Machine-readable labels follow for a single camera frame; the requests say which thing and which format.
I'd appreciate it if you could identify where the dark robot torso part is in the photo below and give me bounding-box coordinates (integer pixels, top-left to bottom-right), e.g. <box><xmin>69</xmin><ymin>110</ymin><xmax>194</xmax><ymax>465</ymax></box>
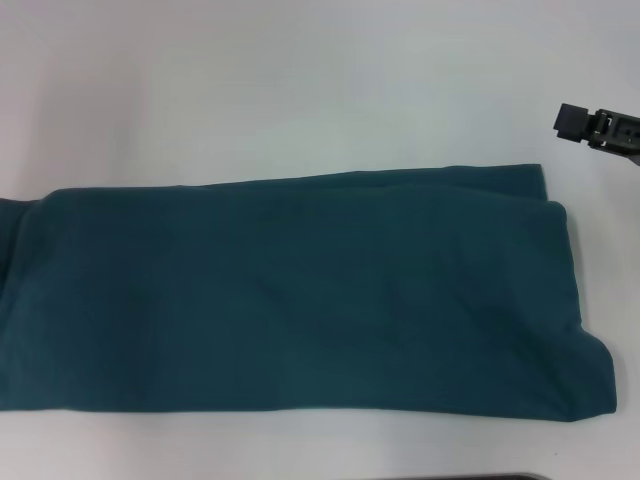
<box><xmin>444</xmin><ymin>472</ymin><xmax>551</xmax><ymax>480</ymax></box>

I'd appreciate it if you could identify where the teal t-shirt with beige print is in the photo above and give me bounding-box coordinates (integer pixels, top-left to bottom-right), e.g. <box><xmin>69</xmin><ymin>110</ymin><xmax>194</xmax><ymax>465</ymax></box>
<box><xmin>0</xmin><ymin>162</ymin><xmax>619</xmax><ymax>424</ymax></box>

